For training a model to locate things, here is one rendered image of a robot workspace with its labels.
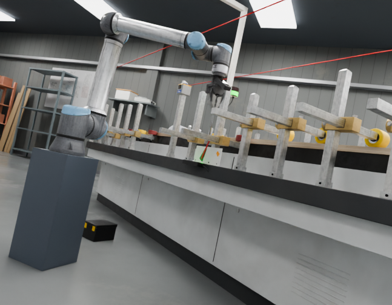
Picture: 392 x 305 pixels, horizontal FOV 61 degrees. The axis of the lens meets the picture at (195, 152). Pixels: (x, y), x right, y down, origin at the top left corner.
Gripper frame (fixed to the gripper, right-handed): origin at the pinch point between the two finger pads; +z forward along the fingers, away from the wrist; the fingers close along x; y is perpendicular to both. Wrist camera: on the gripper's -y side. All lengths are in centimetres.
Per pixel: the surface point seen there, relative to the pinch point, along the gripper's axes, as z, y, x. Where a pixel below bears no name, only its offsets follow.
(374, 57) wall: -219, 190, -446
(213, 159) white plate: 27.7, -1.8, -5.3
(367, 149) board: 12, -76, -27
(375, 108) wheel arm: 8, -103, 19
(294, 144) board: 12.3, -37.9, -27.0
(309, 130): 7, -53, -17
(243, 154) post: 22.7, -24.5, -6.4
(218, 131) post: 11.6, 0.5, -6.4
